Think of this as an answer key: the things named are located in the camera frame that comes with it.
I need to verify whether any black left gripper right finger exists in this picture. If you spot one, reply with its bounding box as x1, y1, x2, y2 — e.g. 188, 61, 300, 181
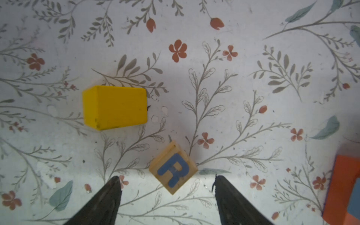
212, 175, 272, 225

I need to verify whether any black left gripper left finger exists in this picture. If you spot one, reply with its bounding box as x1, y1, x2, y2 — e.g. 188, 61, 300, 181
65, 176, 122, 225

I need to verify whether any wood block letter R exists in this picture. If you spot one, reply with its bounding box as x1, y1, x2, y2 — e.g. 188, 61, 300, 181
149, 141, 198, 195

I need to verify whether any yellow triangular roof block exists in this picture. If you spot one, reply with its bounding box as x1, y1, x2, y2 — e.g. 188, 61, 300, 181
82, 86, 148, 131

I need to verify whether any red-orange rectangular block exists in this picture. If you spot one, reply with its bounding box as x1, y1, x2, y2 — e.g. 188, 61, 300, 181
322, 155, 360, 225

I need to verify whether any light blue block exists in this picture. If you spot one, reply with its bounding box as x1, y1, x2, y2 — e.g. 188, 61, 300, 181
346, 178, 360, 225

